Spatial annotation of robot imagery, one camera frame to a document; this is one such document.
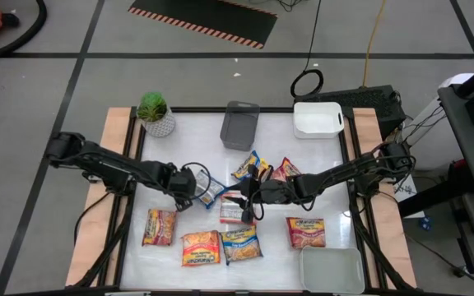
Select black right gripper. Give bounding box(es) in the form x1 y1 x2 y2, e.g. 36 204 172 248
224 164 304 225

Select black computer case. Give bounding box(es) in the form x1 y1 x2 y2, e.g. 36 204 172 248
294 84 407 141

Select green plant in white pot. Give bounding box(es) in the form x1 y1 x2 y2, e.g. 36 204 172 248
137 91 177 139

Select black hanging cable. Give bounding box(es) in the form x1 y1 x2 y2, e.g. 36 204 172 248
289 0 325 99

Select black vacuum hose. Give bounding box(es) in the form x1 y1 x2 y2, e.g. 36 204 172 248
0 0 48 63

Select yellow hanging cable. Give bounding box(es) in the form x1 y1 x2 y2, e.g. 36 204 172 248
361 0 388 88

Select black floor power cable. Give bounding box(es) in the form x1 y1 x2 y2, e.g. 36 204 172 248
403 232 474 294

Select pink Maruchan ramen pack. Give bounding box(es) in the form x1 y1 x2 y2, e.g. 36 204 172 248
269 156 303 183
141 208 179 247
285 216 328 251

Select blue Maruchan ramen pack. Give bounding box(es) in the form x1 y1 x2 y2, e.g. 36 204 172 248
193 169 227 210
219 224 264 266
231 150 272 182

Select white plastic bin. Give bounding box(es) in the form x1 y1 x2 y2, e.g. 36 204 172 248
292 101 346 141

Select orange Maruchan ramen pack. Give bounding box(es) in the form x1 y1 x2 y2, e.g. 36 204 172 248
180 229 222 268
219 192 257 225

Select dark grey plastic bin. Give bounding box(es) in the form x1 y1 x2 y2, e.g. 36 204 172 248
219 100 261 152

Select pale grey plastic bin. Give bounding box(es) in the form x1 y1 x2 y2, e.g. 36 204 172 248
298 245 366 295

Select black hazard-striped floor mat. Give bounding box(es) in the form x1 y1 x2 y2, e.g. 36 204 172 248
127 0 279 50

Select tan wooden side board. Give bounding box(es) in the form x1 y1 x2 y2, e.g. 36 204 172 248
351 107 418 289
64 107 139 288

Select black stand leg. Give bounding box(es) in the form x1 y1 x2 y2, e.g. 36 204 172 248
397 162 474 219

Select white trash bin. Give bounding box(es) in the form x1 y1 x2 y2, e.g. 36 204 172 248
401 72 474 147

